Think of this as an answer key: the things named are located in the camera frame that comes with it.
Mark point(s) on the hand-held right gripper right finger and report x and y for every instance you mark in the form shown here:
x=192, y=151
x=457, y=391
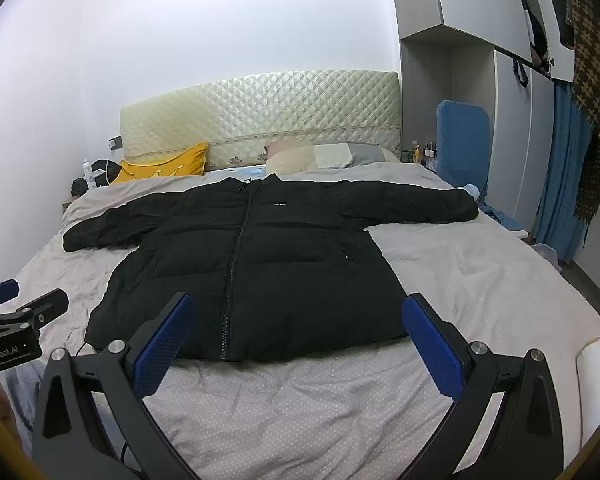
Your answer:
x=432, y=345

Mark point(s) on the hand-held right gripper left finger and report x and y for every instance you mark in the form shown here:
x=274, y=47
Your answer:
x=162, y=345

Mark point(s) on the black puffer jacket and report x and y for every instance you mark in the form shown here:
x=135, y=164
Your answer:
x=280, y=260

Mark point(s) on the bed with grey cover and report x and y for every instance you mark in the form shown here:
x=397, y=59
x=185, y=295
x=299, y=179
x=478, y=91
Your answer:
x=480, y=285

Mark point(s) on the blue cloth pile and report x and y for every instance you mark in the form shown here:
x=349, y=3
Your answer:
x=497, y=214

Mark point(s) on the white bottle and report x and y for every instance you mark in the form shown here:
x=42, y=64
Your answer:
x=86, y=166

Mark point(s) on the black bag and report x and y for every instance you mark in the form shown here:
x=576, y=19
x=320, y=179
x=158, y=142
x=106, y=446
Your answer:
x=102, y=166

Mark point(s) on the pale blue round object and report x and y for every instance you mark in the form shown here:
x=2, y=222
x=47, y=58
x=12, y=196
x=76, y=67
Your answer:
x=472, y=190

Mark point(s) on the white pillow with green print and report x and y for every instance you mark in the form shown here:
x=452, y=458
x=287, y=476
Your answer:
x=592, y=370

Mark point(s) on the yellow pillow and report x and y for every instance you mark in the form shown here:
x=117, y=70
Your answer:
x=170, y=165

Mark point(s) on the light blue sheet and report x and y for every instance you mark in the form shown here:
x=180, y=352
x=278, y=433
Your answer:
x=240, y=170

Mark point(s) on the group of small bottles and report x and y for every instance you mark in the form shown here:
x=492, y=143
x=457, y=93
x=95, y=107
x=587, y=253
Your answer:
x=420, y=154

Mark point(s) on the blue padded panel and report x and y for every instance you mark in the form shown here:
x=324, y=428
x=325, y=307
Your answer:
x=462, y=150

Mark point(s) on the blue curtain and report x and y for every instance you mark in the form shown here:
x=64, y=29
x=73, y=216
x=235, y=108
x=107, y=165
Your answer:
x=560, y=185

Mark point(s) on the patchwork pillow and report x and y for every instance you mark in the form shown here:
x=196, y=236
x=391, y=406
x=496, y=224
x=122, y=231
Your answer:
x=300, y=157

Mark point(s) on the cream quilted headboard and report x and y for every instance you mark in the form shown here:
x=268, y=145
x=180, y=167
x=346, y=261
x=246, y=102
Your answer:
x=255, y=110

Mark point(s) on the brown houndstooth scarf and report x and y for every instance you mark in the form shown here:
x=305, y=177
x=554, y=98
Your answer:
x=592, y=85

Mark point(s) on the grey white wardrobe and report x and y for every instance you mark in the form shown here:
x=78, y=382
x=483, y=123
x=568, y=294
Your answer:
x=480, y=0

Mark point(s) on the wall socket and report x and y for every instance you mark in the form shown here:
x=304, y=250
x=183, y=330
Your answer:
x=115, y=143

